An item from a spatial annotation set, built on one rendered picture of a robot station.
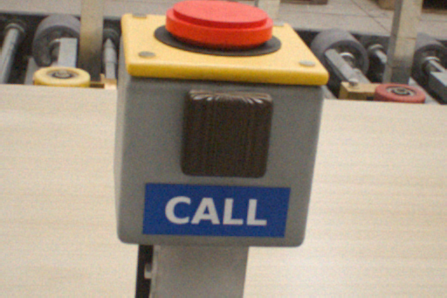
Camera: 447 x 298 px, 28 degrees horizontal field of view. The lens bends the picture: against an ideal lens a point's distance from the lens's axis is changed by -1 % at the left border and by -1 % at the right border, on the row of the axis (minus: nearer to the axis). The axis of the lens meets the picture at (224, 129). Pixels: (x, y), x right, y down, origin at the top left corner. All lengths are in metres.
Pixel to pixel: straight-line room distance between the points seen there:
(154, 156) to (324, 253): 0.59
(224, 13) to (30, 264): 0.53
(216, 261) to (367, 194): 0.69
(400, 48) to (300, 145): 1.22
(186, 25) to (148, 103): 0.03
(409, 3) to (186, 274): 1.20
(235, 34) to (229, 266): 0.09
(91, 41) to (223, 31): 1.13
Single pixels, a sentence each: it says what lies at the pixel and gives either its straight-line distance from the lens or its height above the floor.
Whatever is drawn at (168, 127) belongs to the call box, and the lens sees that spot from 0.31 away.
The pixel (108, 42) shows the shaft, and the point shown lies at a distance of 1.87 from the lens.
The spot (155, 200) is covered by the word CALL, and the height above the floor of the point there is 1.17.
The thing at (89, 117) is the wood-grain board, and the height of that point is 0.90.
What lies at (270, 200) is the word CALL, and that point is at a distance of 0.32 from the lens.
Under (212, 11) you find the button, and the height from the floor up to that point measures 1.23.
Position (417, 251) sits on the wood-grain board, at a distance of 0.93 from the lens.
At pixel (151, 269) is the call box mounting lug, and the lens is 0.36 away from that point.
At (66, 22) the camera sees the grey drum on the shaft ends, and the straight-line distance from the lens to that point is 1.86.
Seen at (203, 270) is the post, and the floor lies 1.13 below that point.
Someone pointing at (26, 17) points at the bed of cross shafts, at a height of 0.83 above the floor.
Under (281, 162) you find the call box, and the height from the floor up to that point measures 1.19.
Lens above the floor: 1.30
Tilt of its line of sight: 20 degrees down
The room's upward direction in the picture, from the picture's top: 6 degrees clockwise
